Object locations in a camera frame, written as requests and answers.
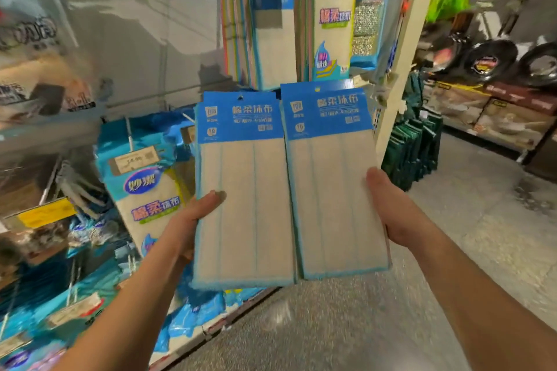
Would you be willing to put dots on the blue glove packets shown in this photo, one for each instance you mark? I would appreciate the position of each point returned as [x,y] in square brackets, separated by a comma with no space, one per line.
[200,314]

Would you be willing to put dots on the hung scouring pad packet bunch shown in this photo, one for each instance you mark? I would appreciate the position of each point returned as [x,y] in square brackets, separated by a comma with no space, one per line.
[370,23]

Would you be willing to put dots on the person's right forearm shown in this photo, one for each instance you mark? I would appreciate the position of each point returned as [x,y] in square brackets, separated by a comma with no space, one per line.
[487,305]

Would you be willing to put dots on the yellowish price tag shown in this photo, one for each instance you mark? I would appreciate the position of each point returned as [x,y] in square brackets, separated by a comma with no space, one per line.
[136,160]
[188,135]

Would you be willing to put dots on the dark green goods pile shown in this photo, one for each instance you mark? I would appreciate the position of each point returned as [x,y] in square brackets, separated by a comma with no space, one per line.
[413,136]

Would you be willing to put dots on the teal cloth packets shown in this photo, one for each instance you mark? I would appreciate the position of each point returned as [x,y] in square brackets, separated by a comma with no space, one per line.
[52,305]

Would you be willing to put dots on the person's left hand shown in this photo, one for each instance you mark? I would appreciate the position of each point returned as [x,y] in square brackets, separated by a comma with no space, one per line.
[187,234]

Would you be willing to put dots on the cotton-soft cloth packet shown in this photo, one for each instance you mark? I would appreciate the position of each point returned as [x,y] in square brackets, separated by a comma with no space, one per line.
[331,27]

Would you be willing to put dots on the bright yellow price tag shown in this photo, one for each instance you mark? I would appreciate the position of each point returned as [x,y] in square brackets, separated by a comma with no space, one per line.
[45,213]

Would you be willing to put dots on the person's right hand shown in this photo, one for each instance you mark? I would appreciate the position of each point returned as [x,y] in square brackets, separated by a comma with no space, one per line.
[399,214]

